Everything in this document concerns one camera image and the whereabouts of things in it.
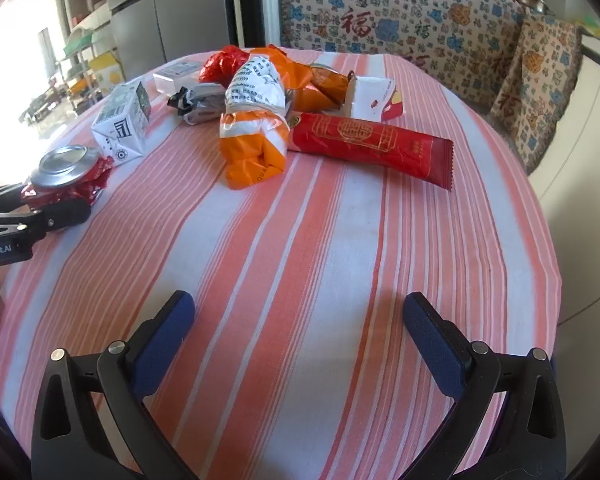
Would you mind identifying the steel pot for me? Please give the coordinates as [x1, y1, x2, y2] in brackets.
[512, 0, 557, 17]

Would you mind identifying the storage shelf with boxes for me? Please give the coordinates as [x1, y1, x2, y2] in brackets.
[20, 0, 126, 122]

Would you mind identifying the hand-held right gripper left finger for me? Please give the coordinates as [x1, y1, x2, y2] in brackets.
[30, 290, 201, 480]

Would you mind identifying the black silver wrapper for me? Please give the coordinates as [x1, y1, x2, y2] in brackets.
[167, 84, 229, 126]

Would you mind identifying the long red packet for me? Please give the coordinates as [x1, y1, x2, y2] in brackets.
[285, 112, 455, 190]

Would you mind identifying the yellow packet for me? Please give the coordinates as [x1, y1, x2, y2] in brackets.
[576, 18, 600, 43]

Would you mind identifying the clear plastic box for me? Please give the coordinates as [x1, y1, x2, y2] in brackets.
[153, 61, 204, 95]

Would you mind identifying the white cabinet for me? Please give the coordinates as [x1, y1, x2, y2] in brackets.
[527, 25, 600, 332]

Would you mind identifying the small printed blanket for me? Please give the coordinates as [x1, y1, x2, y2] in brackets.
[488, 12, 584, 176]

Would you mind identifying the orange printed plastic bag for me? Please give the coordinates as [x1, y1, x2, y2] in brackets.
[218, 46, 352, 191]

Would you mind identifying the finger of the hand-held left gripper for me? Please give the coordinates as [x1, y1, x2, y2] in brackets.
[0, 199, 92, 243]
[0, 184, 31, 211]

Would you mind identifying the crumpled white carton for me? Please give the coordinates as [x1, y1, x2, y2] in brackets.
[90, 81, 151, 165]

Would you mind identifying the orange snack wrapper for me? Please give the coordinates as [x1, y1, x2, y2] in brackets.
[300, 63, 353, 111]

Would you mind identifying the grey refrigerator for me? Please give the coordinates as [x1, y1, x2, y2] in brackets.
[103, 0, 239, 84]

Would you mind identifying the large printed blanket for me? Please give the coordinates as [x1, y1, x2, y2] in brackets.
[278, 0, 529, 112]

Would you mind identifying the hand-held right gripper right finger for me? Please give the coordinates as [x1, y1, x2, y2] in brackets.
[397, 291, 568, 480]

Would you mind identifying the red plastic bag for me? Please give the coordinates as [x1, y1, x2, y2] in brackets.
[198, 45, 254, 86]

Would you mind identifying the white paper food wrapper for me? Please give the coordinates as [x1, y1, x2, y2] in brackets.
[342, 75, 405, 122]

